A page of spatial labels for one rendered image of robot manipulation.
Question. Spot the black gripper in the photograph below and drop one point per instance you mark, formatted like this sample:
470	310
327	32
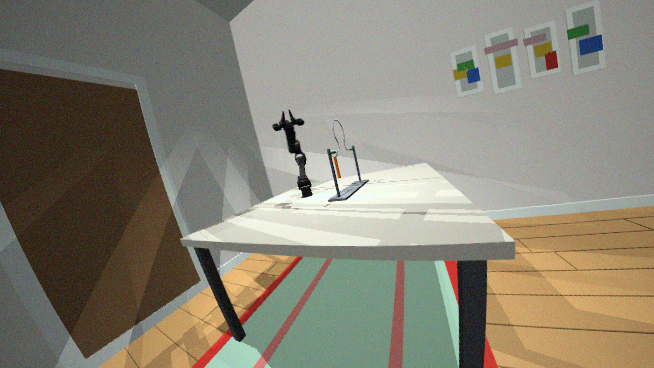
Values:
289	127

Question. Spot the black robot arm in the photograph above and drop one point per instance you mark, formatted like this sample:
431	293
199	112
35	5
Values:
303	180

